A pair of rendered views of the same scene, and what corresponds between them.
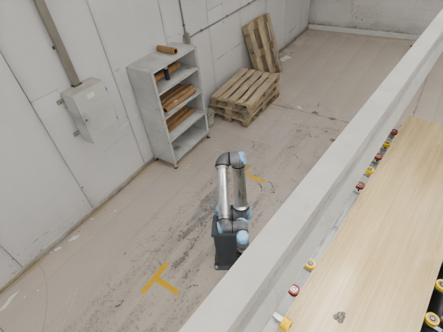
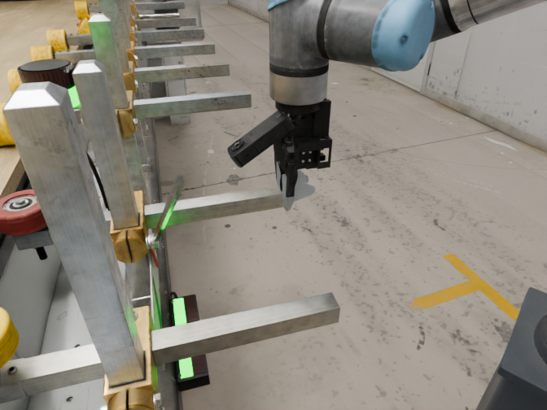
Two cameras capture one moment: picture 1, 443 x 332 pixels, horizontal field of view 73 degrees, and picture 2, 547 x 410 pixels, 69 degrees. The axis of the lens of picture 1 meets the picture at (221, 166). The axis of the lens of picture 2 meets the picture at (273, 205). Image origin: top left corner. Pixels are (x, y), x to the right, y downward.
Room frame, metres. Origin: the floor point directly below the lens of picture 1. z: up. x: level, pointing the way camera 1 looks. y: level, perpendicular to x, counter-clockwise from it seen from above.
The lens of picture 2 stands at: (1.55, -0.65, 1.24)
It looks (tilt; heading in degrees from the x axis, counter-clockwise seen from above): 34 degrees down; 120
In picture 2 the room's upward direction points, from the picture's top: straight up
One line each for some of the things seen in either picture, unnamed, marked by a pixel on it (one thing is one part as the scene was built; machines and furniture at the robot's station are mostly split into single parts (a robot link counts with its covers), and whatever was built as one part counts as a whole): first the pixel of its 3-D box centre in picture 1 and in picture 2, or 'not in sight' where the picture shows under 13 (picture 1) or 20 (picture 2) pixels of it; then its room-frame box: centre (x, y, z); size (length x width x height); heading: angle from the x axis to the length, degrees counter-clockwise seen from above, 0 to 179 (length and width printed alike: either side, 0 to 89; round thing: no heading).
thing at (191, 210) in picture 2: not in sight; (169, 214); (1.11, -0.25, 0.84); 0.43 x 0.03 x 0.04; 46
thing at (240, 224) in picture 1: (240, 226); (378, 28); (1.38, -0.09, 1.14); 0.12 x 0.12 x 0.09; 85
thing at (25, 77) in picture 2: not in sight; (47, 75); (1.06, -0.36, 1.10); 0.06 x 0.06 x 0.02
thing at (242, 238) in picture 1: (242, 240); (302, 25); (1.27, -0.09, 1.14); 0.10 x 0.09 x 0.12; 175
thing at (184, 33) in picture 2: not in sight; (133, 36); (0.36, 0.41, 0.95); 0.50 x 0.04 x 0.04; 46
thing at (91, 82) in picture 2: not in sight; (126, 220); (1.10, -0.33, 0.87); 0.04 x 0.04 x 0.48; 46
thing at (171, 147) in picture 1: (174, 107); not in sight; (3.91, 0.59, 0.78); 0.90 x 0.45 x 1.55; 142
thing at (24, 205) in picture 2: (293, 292); (32, 230); (0.96, -0.41, 0.85); 0.08 x 0.08 x 0.11
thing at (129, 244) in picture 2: not in sight; (128, 225); (1.08, -0.31, 0.85); 0.14 x 0.06 x 0.05; 136
